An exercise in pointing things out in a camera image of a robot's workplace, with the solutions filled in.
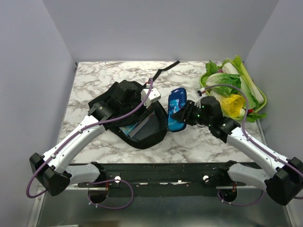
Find green vegetable tray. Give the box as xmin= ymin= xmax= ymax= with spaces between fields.
xmin=199 ymin=73 xmax=267 ymax=122

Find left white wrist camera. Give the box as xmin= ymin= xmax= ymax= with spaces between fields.
xmin=141 ymin=88 xmax=161 ymax=108

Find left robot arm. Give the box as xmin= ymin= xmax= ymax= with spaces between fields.
xmin=26 ymin=80 xmax=153 ymax=199

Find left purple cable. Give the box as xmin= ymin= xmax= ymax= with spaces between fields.
xmin=26 ymin=77 xmax=154 ymax=210

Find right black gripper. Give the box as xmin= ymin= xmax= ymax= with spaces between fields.
xmin=171 ymin=99 xmax=212 ymax=127

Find white book pink flowers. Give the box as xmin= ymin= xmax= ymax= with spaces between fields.
xmin=137 ymin=111 xmax=155 ymax=131

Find yellow flower vegetable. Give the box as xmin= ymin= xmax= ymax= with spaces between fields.
xmin=219 ymin=94 xmax=246 ymax=119

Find teal fantasy book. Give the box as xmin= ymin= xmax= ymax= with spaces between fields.
xmin=119 ymin=123 xmax=139 ymax=137

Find black backpack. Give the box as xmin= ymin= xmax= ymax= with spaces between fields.
xmin=88 ymin=61 xmax=181 ymax=150

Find green celery stalk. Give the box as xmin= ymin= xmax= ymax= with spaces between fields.
xmin=227 ymin=55 xmax=264 ymax=104

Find purple cable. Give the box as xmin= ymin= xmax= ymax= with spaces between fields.
xmin=198 ymin=84 xmax=303 ymax=206
xmin=26 ymin=77 xmax=154 ymax=210

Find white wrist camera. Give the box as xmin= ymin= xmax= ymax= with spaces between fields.
xmin=141 ymin=88 xmax=161 ymax=108
xmin=195 ymin=87 xmax=207 ymax=108

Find blue dinosaur pencil case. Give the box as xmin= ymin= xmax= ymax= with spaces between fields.
xmin=167 ymin=87 xmax=187 ymax=132

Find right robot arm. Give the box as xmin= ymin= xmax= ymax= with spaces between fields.
xmin=169 ymin=96 xmax=303 ymax=206

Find napa cabbage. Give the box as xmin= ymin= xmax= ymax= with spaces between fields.
xmin=206 ymin=73 xmax=241 ymax=97

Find white daikon radish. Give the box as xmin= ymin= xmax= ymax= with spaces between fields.
xmin=222 ymin=62 xmax=239 ymax=75

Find aluminium mounting rail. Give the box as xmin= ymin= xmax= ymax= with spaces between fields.
xmin=35 ymin=168 xmax=290 ymax=190

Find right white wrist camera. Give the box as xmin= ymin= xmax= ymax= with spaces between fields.
xmin=195 ymin=87 xmax=207 ymax=108

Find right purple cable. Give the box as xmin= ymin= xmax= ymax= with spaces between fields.
xmin=198 ymin=84 xmax=303 ymax=206

